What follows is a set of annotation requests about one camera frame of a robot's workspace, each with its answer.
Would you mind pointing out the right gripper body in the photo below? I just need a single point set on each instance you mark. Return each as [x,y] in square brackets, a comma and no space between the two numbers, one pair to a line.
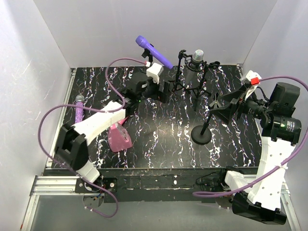
[237,106]

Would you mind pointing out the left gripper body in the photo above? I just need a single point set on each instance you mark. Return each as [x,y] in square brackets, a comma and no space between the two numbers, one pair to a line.
[154,89]

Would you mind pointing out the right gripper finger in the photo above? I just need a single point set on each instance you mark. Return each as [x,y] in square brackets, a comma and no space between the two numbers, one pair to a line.
[233,95]
[224,113]

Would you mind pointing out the black tripod shock-mount stand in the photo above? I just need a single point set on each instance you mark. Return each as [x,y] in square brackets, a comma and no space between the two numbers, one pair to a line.
[179,81]

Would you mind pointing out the black round-base stand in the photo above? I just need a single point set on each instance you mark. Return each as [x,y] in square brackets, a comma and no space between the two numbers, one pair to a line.
[147,53]
[202,134]

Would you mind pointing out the silver microphone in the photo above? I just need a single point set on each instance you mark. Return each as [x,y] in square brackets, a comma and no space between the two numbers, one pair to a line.
[194,61]

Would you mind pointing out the purple smooth microphone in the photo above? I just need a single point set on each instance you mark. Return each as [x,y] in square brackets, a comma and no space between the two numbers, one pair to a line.
[142,42]

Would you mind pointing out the purple glitter microphone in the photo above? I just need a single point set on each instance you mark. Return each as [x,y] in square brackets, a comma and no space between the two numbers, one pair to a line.
[79,110]

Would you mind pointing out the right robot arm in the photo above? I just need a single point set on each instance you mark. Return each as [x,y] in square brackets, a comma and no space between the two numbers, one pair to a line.
[280,134]

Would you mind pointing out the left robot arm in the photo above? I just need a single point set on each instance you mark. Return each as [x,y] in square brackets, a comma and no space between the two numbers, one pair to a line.
[73,140]

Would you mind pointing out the pink microphone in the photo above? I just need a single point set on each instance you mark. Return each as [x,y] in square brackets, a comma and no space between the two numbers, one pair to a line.
[121,122]

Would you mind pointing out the pink microphone holder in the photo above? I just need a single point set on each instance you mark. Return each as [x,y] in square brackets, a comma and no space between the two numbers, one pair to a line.
[118,138]

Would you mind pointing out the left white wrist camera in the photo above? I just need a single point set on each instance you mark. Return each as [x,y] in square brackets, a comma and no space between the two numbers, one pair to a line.
[154,71]

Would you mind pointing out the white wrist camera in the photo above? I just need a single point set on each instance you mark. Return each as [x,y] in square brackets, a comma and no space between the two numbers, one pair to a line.
[251,80]
[154,71]

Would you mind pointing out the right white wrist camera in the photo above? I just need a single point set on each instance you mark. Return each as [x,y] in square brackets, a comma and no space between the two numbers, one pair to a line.
[251,80]

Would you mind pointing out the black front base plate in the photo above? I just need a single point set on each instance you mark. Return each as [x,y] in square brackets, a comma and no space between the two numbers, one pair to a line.
[161,184]

